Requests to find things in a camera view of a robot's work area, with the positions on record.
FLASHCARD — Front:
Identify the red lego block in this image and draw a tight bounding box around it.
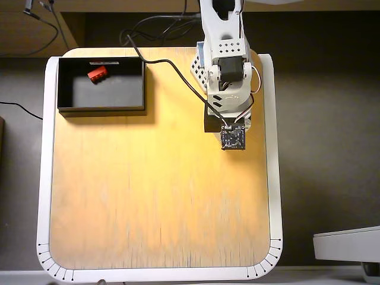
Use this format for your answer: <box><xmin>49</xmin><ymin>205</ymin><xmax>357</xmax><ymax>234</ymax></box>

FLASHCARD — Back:
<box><xmin>87</xmin><ymin>65</ymin><xmax>109</xmax><ymax>85</ymax></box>

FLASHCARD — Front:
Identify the black wrist camera circuit board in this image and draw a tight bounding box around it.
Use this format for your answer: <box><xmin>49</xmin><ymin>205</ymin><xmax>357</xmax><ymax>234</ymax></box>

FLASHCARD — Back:
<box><xmin>220</xmin><ymin>124</ymin><xmax>247</xmax><ymax>151</ymax></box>

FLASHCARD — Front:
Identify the black cable bundle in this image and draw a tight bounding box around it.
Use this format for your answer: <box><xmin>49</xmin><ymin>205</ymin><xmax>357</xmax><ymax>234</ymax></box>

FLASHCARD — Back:
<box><xmin>118</xmin><ymin>0</ymin><xmax>206</xmax><ymax>47</ymax></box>

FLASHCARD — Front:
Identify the thin black floor cable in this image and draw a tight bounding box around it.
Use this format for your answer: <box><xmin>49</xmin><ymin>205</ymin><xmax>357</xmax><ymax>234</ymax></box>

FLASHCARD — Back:
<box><xmin>0</xmin><ymin>102</ymin><xmax>44</xmax><ymax>121</ymax></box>

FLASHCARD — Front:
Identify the black rectangular bin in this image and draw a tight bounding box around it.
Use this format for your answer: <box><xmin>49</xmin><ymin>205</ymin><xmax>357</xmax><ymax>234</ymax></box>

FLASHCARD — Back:
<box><xmin>57</xmin><ymin>56</ymin><xmax>148</xmax><ymax>117</ymax></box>

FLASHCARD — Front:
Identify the looped black cable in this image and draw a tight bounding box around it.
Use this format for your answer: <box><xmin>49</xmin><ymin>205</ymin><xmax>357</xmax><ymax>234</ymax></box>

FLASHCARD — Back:
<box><xmin>23</xmin><ymin>7</ymin><xmax>59</xmax><ymax>57</ymax></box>

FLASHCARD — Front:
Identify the thick black camera cable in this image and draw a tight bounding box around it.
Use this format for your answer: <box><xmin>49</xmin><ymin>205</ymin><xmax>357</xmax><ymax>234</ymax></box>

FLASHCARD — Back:
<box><xmin>126</xmin><ymin>34</ymin><xmax>229</xmax><ymax>128</ymax></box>

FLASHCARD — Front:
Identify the straight hanging black cable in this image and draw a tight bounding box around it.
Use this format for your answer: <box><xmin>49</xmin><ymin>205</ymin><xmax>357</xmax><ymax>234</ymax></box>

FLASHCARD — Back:
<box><xmin>49</xmin><ymin>0</ymin><xmax>71</xmax><ymax>50</ymax></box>

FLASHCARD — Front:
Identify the wooden furniture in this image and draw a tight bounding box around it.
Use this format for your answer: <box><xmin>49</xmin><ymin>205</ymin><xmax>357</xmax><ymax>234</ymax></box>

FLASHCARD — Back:
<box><xmin>0</xmin><ymin>0</ymin><xmax>78</xmax><ymax>58</ymax></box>

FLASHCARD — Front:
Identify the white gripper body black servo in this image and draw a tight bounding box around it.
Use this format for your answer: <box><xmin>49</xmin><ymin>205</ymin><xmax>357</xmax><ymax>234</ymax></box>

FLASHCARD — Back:
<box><xmin>204</xmin><ymin>94</ymin><xmax>253</xmax><ymax>133</ymax></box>

